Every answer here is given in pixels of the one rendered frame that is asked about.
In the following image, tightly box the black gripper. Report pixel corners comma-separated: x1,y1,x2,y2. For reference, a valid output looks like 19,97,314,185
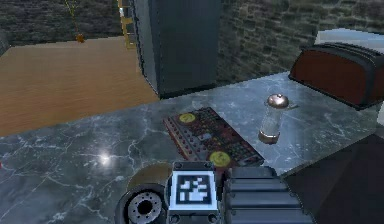
114,182,170,224

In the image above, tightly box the brown round plate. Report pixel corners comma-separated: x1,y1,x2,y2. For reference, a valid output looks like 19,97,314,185
126,162,174,192

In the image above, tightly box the red patterned book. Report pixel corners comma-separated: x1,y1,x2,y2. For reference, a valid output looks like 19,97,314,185
162,106,266,169

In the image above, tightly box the glass pepper mill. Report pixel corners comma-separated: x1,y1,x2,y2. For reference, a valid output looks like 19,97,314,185
257,93,290,145

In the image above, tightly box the dark grey fridge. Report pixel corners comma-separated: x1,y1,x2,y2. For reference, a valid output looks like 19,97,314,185
132,0,224,100

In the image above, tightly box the red black toaster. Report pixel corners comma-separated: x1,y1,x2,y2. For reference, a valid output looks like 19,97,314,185
288,42,384,111

